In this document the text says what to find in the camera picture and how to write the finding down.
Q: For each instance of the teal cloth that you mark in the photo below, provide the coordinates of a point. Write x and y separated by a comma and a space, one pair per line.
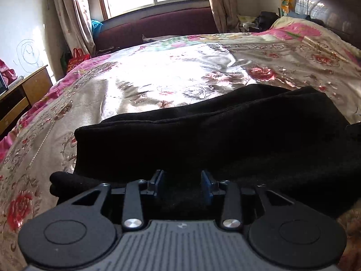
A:
96, 29

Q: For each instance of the person's brown fuzzy clothing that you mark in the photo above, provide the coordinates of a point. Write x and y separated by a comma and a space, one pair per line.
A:
351, 237

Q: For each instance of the yellow packet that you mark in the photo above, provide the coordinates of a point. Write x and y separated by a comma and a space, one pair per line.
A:
285, 4

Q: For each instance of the wooden cabinet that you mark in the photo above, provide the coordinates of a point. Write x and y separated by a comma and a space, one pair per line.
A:
31, 90

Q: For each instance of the grey cloth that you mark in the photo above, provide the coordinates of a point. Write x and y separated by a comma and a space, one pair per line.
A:
158, 38

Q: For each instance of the black pants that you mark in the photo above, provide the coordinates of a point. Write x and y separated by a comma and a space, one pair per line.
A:
214, 135

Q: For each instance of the dark wooden headboard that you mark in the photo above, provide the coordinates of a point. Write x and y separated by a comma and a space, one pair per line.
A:
330, 8

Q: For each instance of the red bag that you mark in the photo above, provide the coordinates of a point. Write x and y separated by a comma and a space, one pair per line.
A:
77, 60

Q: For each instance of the beige patterned curtain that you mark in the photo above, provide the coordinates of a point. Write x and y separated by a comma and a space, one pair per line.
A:
76, 17
222, 2

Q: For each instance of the pink bundle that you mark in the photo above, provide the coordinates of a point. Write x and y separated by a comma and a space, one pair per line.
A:
7, 72

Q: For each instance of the pale crumpled cloth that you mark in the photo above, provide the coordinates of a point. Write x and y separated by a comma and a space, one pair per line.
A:
246, 22

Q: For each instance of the dark clothing pile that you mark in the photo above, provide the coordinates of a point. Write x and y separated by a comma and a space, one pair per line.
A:
266, 19

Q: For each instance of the blue cloth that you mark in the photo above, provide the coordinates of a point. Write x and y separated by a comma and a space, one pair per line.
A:
296, 15

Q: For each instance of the pink floral quilt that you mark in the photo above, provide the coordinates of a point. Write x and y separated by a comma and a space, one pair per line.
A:
307, 31

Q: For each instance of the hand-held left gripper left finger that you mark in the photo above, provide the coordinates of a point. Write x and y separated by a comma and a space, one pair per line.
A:
157, 183

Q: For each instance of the floral satin bedspread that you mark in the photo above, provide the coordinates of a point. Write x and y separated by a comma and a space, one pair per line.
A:
141, 73

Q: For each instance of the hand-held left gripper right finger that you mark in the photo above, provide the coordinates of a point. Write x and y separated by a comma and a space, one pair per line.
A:
207, 187

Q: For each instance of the maroon sofa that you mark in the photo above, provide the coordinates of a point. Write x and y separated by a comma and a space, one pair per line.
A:
158, 24

